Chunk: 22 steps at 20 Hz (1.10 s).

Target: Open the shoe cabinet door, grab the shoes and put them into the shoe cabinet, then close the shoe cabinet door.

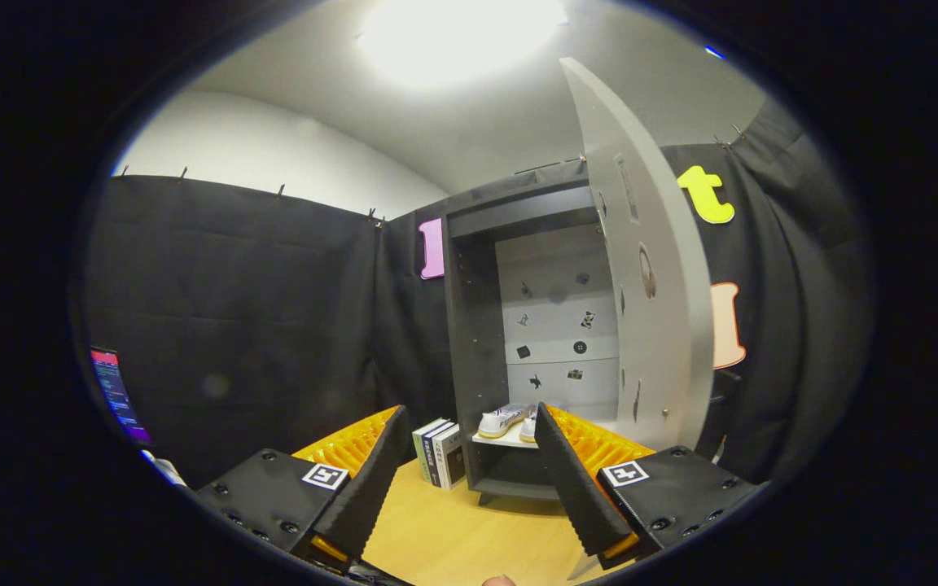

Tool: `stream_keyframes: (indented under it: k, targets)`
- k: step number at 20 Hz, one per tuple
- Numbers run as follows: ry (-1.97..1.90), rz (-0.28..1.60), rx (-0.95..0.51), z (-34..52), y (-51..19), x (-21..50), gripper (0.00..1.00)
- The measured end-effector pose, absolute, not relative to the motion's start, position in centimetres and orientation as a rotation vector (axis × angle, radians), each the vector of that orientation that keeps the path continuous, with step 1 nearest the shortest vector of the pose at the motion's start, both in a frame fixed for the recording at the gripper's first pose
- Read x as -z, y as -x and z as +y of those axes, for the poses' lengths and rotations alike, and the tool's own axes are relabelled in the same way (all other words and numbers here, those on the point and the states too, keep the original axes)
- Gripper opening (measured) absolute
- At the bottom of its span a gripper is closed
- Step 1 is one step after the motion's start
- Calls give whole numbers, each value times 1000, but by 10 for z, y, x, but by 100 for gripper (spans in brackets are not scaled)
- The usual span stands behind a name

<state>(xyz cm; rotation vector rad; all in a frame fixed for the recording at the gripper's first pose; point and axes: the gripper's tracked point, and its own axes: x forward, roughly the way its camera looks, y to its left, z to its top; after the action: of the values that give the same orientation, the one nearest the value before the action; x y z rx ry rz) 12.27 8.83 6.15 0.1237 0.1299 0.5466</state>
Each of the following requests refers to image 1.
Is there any white spine book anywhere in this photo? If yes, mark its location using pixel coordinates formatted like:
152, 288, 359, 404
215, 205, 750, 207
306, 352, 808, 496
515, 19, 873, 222
434, 422, 467, 491

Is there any green spine book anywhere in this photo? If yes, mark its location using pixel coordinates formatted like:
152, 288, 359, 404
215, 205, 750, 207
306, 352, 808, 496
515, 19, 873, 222
412, 418, 432, 483

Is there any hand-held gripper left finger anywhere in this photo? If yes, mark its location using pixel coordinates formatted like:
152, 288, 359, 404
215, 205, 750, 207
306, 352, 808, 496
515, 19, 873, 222
192, 405, 410, 571

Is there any grey shoe cabinet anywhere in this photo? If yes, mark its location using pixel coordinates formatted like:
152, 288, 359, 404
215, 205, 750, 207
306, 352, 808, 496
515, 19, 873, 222
441, 175, 625, 505

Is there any blue spine book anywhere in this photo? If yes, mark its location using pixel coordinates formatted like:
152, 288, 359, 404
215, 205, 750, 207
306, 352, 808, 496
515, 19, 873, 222
423, 421, 443, 488

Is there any black backdrop cloth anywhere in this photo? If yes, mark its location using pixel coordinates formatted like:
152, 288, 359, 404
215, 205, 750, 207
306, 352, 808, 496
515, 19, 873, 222
82, 98, 873, 489

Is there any grey shoe cabinet door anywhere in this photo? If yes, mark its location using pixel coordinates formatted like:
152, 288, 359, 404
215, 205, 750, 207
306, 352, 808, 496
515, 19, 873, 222
559, 57, 716, 580

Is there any large ceiling light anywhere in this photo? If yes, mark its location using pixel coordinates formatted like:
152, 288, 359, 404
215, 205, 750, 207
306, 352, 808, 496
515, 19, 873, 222
355, 0, 572, 90

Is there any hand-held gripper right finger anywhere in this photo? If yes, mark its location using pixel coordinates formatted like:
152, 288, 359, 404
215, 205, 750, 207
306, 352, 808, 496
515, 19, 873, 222
534, 401, 763, 571

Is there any monitor screen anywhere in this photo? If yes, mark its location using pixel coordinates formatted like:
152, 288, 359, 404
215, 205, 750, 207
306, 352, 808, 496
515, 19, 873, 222
89, 346, 152, 447

